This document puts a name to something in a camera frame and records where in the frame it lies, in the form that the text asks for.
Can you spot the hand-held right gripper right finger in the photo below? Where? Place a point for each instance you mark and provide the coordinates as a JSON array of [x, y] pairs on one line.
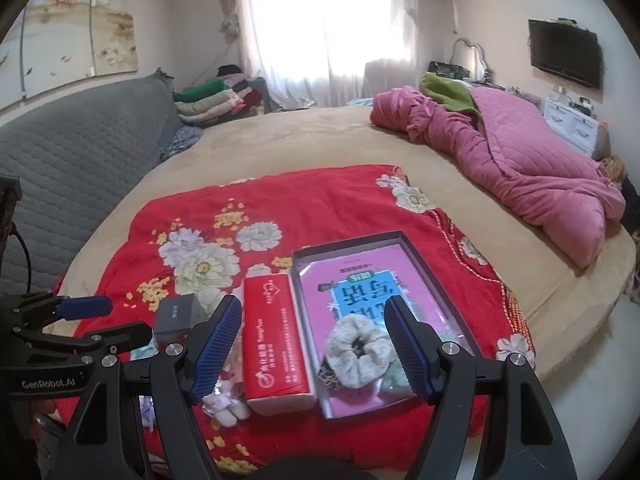
[[407, 345]]

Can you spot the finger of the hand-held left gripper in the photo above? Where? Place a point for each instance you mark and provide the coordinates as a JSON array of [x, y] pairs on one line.
[[120, 335], [82, 306]]

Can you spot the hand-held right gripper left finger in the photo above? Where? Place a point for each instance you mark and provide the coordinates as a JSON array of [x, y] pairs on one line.
[[220, 345]]

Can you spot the green egg sponge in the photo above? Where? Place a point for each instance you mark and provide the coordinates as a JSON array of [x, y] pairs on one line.
[[392, 377]]

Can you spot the white floral scrunchie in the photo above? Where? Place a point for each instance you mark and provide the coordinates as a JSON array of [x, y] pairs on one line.
[[360, 355]]

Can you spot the white plush toy purple bow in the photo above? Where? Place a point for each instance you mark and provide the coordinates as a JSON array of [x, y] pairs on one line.
[[225, 402]]

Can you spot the leopard print scrunchie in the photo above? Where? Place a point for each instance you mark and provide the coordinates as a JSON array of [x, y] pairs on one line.
[[327, 377]]

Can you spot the dark grey tray box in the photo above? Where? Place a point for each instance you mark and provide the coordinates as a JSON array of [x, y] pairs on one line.
[[350, 246]]

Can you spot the person's left hand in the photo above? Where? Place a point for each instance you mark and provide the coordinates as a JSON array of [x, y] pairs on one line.
[[42, 406]]

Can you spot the small dark box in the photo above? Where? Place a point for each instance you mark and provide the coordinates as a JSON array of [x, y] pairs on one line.
[[175, 312]]

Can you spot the red tissue pack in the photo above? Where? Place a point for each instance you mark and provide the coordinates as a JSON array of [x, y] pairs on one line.
[[275, 330]]

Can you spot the pink book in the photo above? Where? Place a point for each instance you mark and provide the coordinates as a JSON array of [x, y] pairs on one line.
[[360, 290]]

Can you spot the grey quilted headboard cover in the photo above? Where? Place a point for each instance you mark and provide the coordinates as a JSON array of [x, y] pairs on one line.
[[85, 150]]

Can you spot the red floral blanket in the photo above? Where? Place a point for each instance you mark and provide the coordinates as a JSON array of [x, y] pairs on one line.
[[325, 200]]

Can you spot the blue patterned cloth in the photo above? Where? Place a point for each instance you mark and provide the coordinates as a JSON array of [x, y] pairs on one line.
[[182, 140]]

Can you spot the pink quilt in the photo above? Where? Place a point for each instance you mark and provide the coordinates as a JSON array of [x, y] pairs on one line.
[[525, 160]]

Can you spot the beige bed sheet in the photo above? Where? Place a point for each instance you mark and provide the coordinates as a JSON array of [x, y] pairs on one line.
[[310, 135]]

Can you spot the stack of folded clothes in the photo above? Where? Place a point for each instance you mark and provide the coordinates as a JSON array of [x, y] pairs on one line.
[[215, 97]]

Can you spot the green cloth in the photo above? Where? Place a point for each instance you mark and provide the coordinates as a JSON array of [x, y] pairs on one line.
[[445, 92]]

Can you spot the white covered chair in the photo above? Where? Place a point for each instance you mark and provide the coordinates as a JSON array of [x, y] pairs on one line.
[[385, 80]]

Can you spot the white dresser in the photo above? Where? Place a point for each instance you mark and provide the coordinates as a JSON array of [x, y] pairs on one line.
[[570, 120]]

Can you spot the silver framed mirror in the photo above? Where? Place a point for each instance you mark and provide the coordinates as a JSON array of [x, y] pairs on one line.
[[467, 55]]

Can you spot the white curtain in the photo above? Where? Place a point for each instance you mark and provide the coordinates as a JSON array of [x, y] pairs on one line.
[[325, 25]]

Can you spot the floral wall painting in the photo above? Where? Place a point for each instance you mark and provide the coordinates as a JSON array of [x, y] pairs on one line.
[[65, 35]]

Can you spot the black wall television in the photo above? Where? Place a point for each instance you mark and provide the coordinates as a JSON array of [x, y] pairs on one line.
[[565, 52]]

